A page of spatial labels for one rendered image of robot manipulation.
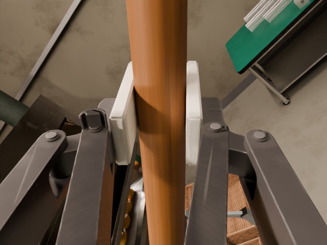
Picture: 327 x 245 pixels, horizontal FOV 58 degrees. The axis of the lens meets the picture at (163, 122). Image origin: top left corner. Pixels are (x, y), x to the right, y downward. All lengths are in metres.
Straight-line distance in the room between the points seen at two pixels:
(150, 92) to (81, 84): 4.25
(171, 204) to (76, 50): 4.04
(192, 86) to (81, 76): 4.20
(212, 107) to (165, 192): 0.07
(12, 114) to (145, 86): 3.90
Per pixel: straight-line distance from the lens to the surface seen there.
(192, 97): 0.15
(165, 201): 0.21
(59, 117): 2.06
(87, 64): 4.25
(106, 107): 0.16
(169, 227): 0.23
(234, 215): 1.62
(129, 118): 0.15
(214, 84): 4.26
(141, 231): 1.89
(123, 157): 0.15
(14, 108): 4.05
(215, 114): 0.15
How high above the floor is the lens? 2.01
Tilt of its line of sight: 19 degrees down
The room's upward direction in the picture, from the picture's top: 55 degrees counter-clockwise
